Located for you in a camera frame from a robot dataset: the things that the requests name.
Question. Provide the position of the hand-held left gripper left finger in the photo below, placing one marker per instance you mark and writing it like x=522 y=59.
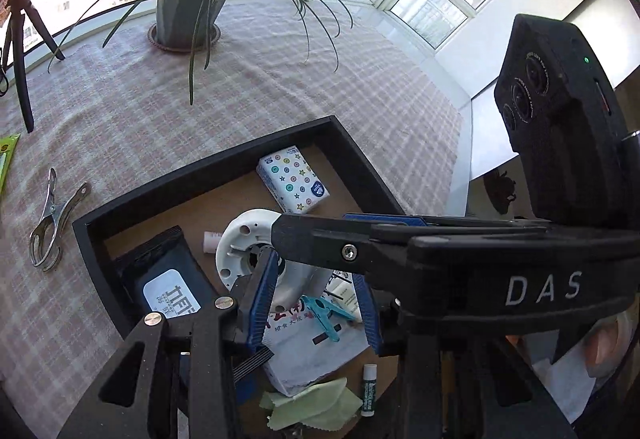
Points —
x=260 y=299

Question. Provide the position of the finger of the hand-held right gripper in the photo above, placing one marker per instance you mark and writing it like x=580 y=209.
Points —
x=390 y=219
x=310 y=244

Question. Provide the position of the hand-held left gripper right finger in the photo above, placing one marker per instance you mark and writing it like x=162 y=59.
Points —
x=367 y=314

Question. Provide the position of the teal clothespin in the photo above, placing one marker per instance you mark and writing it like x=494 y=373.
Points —
x=320 y=311

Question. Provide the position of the white dotted tissue pack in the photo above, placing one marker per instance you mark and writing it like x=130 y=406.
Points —
x=292 y=179

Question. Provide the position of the white round plastic piece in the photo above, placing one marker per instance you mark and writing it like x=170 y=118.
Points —
x=240 y=229

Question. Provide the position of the white lip balm stick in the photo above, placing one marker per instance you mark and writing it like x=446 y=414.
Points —
x=369 y=389

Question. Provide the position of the black wet wipes pack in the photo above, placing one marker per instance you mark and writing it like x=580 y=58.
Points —
x=170 y=289

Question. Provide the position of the black tray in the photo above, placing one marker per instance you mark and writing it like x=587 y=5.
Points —
x=230 y=199

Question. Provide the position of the green cloth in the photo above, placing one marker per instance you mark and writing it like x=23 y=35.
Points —
x=310 y=404

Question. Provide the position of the metal clamp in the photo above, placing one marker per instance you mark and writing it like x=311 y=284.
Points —
x=47 y=229

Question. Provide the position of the person's right hand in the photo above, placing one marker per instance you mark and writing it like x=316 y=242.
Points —
x=597 y=344

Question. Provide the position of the white printed box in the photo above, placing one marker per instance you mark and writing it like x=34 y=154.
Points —
x=320 y=354

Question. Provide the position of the pink tube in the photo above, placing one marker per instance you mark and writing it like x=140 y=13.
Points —
x=210 y=241

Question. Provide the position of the brown plant saucer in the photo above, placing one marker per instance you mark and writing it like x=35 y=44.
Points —
x=160 y=44

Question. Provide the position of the green tube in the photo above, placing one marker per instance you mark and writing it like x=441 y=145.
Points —
x=5 y=159

